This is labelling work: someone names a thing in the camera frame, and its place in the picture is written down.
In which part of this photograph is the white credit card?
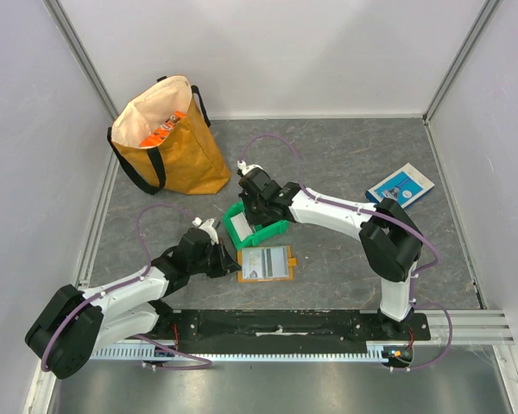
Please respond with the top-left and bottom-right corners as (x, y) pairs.
(263, 247), (289, 279)
(240, 248), (264, 282)

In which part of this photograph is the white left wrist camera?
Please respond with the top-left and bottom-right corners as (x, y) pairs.
(192, 217), (220, 244)

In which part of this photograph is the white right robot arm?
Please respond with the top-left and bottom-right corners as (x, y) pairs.
(238, 167), (422, 340)

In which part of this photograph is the white slotted cable duct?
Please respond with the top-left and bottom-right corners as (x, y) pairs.
(88, 340), (415, 362)

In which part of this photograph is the white card stack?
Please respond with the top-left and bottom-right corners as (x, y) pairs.
(230, 212), (254, 241)

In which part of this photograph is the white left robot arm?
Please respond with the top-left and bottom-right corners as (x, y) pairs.
(25, 229), (241, 380)

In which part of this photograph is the green plastic bin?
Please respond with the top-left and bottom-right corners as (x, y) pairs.
(223, 202), (289, 250)

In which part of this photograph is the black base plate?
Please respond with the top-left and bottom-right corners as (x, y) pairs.
(145, 310), (431, 344)

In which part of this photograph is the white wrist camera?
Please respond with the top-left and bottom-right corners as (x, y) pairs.
(237, 160), (262, 177)
(192, 217), (220, 244)

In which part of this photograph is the brown tote bag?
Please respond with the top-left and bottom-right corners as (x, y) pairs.
(107, 75), (231, 195)

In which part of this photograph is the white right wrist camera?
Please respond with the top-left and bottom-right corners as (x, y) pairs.
(237, 160), (262, 177)

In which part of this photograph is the blue white box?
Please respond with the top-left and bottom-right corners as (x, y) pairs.
(365, 163), (435, 209)

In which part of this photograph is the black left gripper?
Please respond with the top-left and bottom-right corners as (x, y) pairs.
(188, 237), (240, 278)

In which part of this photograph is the orange snack packet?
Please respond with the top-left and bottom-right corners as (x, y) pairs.
(140, 111), (185, 148)

